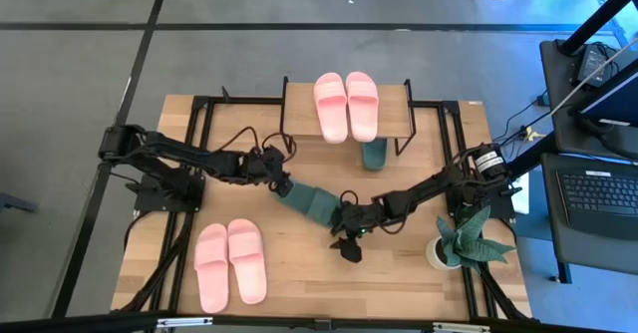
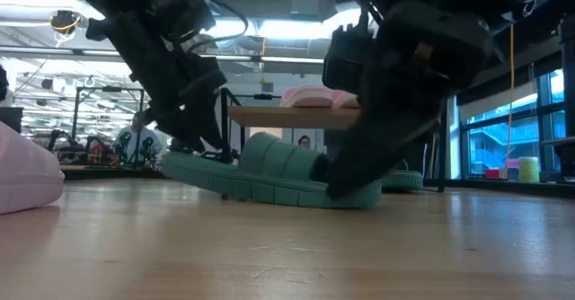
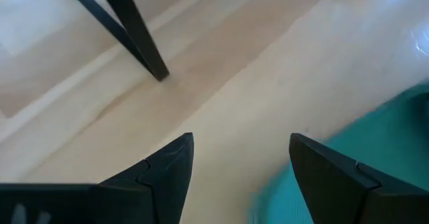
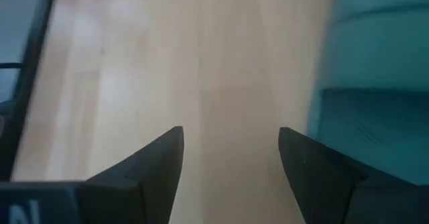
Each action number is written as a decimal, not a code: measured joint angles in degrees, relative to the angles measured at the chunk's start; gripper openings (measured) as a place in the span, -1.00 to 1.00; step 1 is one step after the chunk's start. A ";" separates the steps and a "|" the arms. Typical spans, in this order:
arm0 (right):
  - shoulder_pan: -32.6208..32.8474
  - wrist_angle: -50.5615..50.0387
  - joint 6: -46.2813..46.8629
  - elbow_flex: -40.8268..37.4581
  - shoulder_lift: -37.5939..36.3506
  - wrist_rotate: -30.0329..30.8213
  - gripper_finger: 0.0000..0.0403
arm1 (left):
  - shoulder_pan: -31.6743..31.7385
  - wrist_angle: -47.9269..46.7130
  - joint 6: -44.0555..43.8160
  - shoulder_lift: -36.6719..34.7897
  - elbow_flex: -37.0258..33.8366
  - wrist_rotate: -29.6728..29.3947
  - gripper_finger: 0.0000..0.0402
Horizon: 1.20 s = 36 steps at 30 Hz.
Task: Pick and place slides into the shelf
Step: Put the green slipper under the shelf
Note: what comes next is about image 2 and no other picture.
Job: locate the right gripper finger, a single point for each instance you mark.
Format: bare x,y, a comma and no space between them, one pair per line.
368,156

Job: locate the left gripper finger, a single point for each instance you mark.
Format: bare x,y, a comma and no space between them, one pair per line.
209,116
182,129

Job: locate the green rubber slide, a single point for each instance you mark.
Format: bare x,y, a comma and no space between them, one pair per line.
269,187
404,181

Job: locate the pink rubber slide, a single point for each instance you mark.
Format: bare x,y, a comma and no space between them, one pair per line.
310,98
27,174
348,100

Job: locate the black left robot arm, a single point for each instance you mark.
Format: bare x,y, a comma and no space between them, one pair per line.
130,30

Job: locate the wooden shelf black metal legs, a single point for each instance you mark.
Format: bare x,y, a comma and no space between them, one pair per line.
292,117

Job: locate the person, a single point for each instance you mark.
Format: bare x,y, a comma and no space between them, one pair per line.
304,142
137,120

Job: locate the small red box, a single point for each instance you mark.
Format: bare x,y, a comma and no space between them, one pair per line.
492,174

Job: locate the yellow-green thread spool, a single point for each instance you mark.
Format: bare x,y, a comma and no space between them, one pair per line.
529,170

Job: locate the black background monitor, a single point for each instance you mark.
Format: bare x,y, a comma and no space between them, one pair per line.
11,119

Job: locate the black background rig frame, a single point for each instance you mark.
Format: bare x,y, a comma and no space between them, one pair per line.
111,89

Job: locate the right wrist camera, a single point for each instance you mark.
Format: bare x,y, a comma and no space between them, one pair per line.
346,62

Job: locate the grey ceiling duct box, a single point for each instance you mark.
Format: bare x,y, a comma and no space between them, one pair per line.
310,3

